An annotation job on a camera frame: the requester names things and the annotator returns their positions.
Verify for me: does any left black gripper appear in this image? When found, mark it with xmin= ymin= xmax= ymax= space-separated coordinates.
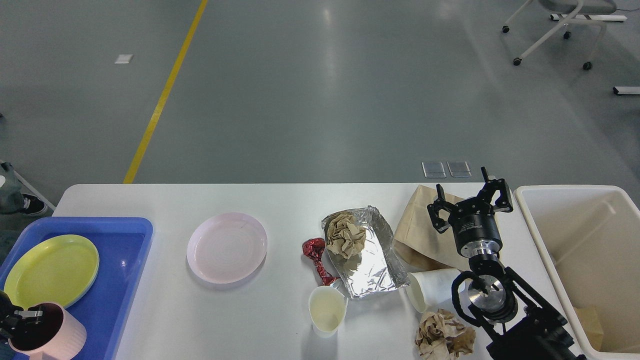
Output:
xmin=0 ymin=291 xmax=44 ymax=341

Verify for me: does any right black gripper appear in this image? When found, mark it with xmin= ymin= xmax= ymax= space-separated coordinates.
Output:
xmin=427 ymin=167 xmax=514 ymax=258

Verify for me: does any pink mug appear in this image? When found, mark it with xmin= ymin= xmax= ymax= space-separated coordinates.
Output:
xmin=7 ymin=302 xmax=87 ymax=360

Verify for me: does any pink plate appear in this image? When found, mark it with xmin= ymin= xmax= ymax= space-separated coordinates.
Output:
xmin=186 ymin=212 xmax=268 ymax=286

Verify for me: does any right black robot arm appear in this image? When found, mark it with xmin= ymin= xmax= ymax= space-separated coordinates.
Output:
xmin=426 ymin=167 xmax=586 ymax=360

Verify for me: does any right floor socket plate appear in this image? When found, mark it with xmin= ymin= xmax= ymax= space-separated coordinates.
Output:
xmin=446 ymin=161 xmax=473 ymax=178

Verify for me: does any floor socket plate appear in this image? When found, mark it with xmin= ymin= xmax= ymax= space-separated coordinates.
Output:
xmin=422 ymin=161 xmax=447 ymax=179
xmin=446 ymin=161 xmax=473 ymax=178

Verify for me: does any left floor socket plate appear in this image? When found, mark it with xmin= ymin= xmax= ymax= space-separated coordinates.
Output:
xmin=422 ymin=161 xmax=447 ymax=179

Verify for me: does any yellow plate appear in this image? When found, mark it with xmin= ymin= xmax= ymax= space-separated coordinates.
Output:
xmin=2 ymin=234 xmax=100 ymax=309

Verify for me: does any brown paper bag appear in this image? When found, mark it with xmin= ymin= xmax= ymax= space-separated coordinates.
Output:
xmin=393 ymin=184 xmax=501 ymax=273

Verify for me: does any white paper cup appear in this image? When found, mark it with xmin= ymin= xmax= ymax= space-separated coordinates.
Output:
xmin=406 ymin=268 xmax=461 ymax=313

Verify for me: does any aluminium foil tray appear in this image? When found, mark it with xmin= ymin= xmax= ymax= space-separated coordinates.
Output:
xmin=321 ymin=206 xmax=409 ymax=299

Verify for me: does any person's shoe and leg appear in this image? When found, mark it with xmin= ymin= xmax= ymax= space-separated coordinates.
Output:
xmin=0 ymin=161 xmax=49 ymax=217

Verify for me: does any white plastic bin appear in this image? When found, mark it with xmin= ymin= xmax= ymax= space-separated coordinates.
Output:
xmin=514 ymin=184 xmax=640 ymax=360

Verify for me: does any blue plastic tray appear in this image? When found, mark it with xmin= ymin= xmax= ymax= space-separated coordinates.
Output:
xmin=1 ymin=217 xmax=153 ymax=360

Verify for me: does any crumpled brown paper ball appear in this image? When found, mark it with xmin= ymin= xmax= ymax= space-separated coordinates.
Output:
xmin=414 ymin=309 xmax=476 ymax=360

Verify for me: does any crumpled brown paper in foil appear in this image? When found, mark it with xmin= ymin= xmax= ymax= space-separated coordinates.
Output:
xmin=326 ymin=211 xmax=367 ymax=259

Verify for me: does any brown paper in bin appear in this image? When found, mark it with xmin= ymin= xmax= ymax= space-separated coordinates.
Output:
xmin=573 ymin=305 xmax=604 ymax=351

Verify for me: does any red foil wrapper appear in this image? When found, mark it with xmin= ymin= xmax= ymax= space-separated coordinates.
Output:
xmin=301 ymin=237 xmax=338 ymax=286

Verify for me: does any cream cup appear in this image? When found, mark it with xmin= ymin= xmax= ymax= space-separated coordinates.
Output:
xmin=308 ymin=285 xmax=349 ymax=338

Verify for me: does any white floor bar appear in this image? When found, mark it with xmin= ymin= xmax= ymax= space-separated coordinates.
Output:
xmin=612 ymin=86 xmax=640 ymax=96

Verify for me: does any white bar behind chair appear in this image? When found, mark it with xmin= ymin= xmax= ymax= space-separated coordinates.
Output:
xmin=550 ymin=13 xmax=627 ymax=23

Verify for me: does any white office chair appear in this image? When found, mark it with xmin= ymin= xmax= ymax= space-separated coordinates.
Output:
xmin=512 ymin=0 xmax=618 ymax=71

